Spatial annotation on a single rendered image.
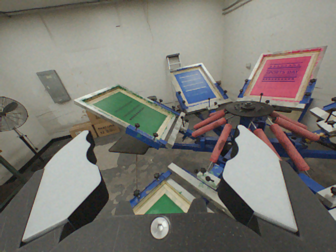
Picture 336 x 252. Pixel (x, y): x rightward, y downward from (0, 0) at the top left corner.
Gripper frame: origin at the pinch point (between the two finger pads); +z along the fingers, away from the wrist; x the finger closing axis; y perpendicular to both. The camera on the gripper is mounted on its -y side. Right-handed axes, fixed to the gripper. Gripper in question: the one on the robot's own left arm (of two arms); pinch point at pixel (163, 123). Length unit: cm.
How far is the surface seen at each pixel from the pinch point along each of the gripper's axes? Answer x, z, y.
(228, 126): 44, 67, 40
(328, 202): 70, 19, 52
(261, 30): 205, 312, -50
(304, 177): 74, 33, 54
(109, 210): -86, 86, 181
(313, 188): 73, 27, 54
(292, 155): 74, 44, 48
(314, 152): 111, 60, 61
